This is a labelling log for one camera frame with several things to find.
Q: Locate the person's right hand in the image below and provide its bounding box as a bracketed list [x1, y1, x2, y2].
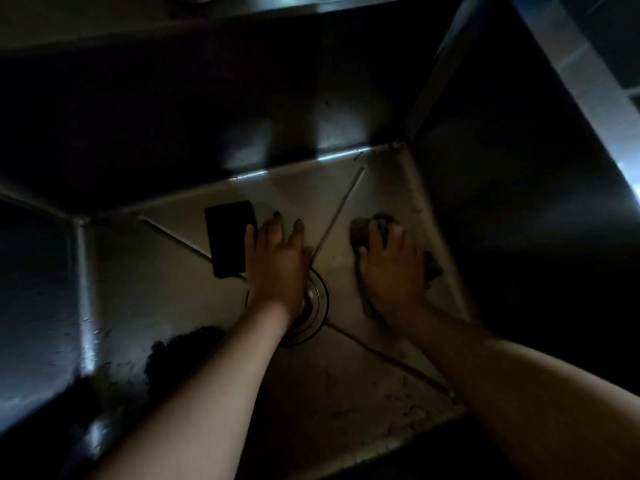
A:
[355, 219, 432, 333]

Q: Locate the person's left hand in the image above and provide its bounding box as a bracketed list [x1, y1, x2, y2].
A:
[243, 211, 316, 323]

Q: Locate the metal sink stopper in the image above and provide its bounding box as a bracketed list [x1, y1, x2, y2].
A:
[245, 267, 331, 349]

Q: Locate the black rectangular sponge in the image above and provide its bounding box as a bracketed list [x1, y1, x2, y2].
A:
[203, 200, 259, 279]

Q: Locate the black steel wool scourer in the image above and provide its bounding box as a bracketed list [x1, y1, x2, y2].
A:
[143, 324, 226, 395]

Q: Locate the stainless steel double sink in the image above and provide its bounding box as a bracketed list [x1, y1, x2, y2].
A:
[0, 0, 640, 480]

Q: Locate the person's right forearm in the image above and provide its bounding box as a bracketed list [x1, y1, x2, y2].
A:
[399, 302, 640, 480]

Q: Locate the person's left forearm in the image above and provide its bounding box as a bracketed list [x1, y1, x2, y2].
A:
[89, 300, 293, 480]

